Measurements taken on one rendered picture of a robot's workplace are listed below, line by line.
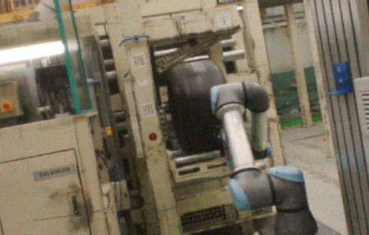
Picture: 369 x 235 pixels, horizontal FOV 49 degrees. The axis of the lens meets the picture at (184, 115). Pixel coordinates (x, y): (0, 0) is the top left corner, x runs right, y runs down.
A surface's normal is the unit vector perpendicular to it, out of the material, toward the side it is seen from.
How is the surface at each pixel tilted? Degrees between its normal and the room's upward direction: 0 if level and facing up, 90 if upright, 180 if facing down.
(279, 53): 90
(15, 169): 90
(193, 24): 90
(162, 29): 90
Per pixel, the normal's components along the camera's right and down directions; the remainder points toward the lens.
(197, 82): 0.04, -0.46
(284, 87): 0.14, 0.03
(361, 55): -0.97, 0.18
